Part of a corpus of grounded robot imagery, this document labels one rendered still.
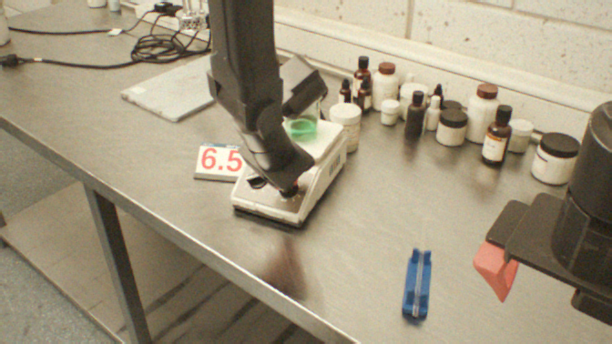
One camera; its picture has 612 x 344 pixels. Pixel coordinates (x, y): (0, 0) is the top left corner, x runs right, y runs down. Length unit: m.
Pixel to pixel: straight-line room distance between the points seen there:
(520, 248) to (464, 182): 0.60
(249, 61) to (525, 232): 0.31
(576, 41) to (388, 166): 0.42
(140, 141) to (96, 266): 0.82
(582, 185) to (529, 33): 0.82
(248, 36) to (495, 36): 0.73
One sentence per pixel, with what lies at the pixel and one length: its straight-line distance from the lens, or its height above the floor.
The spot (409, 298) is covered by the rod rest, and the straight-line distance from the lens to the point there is 0.73.
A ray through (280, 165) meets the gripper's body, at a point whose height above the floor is 0.89.
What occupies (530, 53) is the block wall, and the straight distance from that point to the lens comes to 1.15.
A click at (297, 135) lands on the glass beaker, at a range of 0.87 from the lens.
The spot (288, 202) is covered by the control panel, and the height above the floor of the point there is 0.79.
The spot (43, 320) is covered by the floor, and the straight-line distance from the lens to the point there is 1.87.
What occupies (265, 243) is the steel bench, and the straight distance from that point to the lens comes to 0.82.
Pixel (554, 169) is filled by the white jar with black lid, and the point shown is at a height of 0.78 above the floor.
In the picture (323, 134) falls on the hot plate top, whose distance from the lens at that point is 0.91.
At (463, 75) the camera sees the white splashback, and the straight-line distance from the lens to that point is 1.18.
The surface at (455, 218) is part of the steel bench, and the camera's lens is 0.90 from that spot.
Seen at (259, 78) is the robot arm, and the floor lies 1.07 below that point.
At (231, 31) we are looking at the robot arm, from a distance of 0.51.
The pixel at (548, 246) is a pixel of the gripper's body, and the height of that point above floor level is 1.06.
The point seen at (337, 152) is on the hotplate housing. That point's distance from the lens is 0.91.
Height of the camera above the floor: 1.31
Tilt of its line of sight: 35 degrees down
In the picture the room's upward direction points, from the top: straight up
